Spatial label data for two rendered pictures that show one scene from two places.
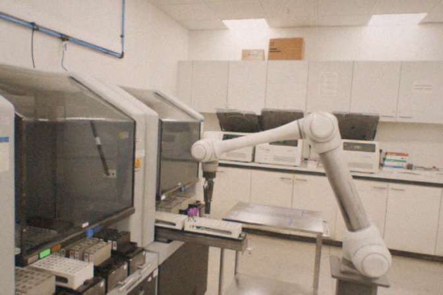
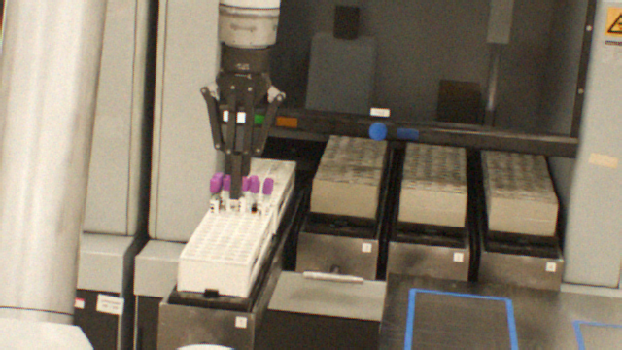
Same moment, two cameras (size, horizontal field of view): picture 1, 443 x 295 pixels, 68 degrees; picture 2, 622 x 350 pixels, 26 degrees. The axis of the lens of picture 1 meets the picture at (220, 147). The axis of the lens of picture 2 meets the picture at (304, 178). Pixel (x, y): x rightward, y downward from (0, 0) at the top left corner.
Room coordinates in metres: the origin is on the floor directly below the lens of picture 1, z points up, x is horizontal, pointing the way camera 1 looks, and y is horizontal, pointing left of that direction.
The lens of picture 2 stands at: (1.45, -1.88, 1.46)
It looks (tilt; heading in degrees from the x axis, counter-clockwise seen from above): 15 degrees down; 78
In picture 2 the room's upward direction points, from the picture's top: 5 degrees clockwise
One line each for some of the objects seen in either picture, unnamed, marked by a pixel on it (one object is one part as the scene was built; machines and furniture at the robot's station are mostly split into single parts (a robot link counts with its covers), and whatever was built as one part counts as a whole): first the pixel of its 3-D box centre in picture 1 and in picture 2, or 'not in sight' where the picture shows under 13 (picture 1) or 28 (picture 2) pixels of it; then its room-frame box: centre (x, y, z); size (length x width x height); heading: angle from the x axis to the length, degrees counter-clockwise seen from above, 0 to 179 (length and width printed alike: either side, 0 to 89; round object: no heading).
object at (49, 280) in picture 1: (39, 291); not in sight; (0.99, 0.55, 0.85); 0.12 x 0.02 x 0.06; 164
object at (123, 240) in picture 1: (122, 241); not in sight; (1.43, 0.42, 0.85); 0.12 x 0.02 x 0.06; 164
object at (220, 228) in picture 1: (213, 228); (228, 250); (1.73, 0.02, 0.83); 0.30 x 0.10 x 0.06; 74
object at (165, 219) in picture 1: (160, 219); (258, 196); (1.82, 0.32, 0.83); 0.30 x 0.10 x 0.06; 74
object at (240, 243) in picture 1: (189, 234); (240, 257); (1.77, 0.15, 0.78); 0.73 x 0.14 x 0.09; 74
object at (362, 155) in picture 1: (351, 140); not in sight; (3.97, -1.58, 1.25); 0.62 x 0.56 x 0.69; 163
